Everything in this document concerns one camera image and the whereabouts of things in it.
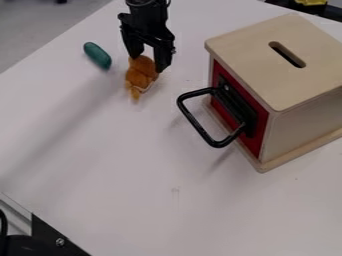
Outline drawer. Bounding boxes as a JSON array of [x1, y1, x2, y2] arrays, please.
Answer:
[[175, 59, 272, 160]]

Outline cabinet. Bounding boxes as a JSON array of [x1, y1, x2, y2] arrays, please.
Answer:
[[203, 12, 342, 174]]

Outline brown plush toy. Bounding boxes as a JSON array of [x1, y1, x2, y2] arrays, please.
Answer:
[[124, 54, 161, 101]]

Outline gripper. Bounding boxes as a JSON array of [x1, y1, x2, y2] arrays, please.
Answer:
[[116, 0, 177, 74]]

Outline green toy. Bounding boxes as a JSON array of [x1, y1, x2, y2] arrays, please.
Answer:
[[82, 41, 114, 71]]

